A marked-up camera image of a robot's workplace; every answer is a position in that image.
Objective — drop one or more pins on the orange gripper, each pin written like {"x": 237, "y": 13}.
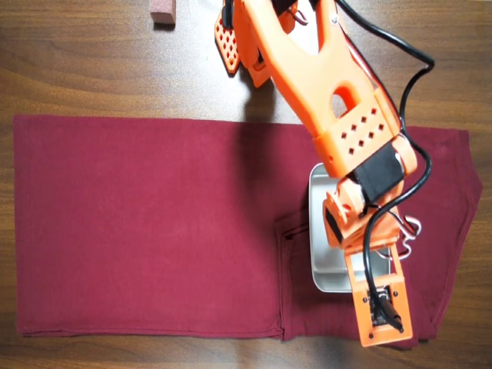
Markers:
{"x": 343, "y": 244}

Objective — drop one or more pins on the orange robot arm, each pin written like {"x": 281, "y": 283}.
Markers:
{"x": 307, "y": 77}

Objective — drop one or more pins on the rectangular metal tray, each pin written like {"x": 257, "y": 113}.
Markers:
{"x": 317, "y": 261}

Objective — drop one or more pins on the maroon cloth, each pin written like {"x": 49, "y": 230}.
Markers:
{"x": 115, "y": 250}

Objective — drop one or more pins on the pink sponge block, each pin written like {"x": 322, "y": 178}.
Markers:
{"x": 163, "y": 13}

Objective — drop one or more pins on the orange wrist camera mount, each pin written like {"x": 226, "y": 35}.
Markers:
{"x": 363, "y": 323}

